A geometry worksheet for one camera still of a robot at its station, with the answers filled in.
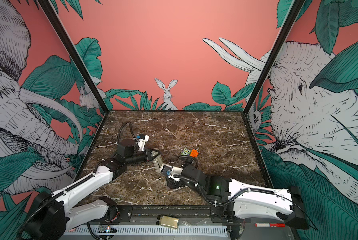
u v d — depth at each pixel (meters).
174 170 0.55
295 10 0.70
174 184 0.58
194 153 0.95
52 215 0.39
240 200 0.45
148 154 0.71
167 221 0.69
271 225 0.71
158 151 0.78
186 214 0.75
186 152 0.96
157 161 0.76
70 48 0.83
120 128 1.11
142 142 0.75
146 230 0.70
